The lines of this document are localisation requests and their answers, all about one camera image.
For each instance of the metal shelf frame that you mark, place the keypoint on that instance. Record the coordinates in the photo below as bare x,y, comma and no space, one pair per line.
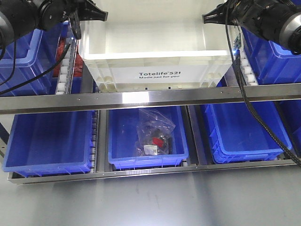
188,99

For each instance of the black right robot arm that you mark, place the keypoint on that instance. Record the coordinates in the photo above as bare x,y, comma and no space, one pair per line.
293,44

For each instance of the blue bin upper right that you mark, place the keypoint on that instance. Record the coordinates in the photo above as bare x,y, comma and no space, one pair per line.
271,63

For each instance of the green circuit board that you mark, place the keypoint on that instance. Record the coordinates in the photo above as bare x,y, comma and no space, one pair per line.
237,44

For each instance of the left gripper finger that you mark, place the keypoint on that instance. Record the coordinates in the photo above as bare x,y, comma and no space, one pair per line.
89,11

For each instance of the white left roller track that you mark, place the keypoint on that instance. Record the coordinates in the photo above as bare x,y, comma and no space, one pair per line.
65,77

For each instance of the blue bin lower middle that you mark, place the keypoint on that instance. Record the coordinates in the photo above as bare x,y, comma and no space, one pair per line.
123,136

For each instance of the blue bin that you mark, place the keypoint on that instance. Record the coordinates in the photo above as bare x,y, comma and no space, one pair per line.
123,136
235,135
271,63
43,144
35,53

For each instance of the blue bin lower left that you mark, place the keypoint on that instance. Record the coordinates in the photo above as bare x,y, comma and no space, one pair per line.
43,144

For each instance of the white plastic Totelife crate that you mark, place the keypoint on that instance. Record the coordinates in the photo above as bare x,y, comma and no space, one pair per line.
155,45

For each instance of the white roller track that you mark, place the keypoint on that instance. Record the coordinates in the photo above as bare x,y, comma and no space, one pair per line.
65,77
246,69

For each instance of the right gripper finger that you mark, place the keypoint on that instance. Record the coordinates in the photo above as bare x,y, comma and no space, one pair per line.
217,15

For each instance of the white right roller track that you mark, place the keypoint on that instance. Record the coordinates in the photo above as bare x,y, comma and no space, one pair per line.
246,69

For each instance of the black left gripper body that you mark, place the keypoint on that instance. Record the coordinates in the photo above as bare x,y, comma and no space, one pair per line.
52,12

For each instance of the blue bin upper left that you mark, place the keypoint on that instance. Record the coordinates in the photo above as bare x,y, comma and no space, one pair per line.
35,53

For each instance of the blue bin lower right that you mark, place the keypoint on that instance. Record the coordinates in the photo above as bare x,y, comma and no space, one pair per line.
235,135

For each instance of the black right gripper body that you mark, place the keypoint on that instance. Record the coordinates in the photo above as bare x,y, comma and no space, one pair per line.
267,19

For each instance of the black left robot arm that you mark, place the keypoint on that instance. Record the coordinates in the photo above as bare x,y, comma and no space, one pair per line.
20,17

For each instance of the bagged parts in bin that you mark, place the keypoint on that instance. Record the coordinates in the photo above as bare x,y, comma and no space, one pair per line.
154,132

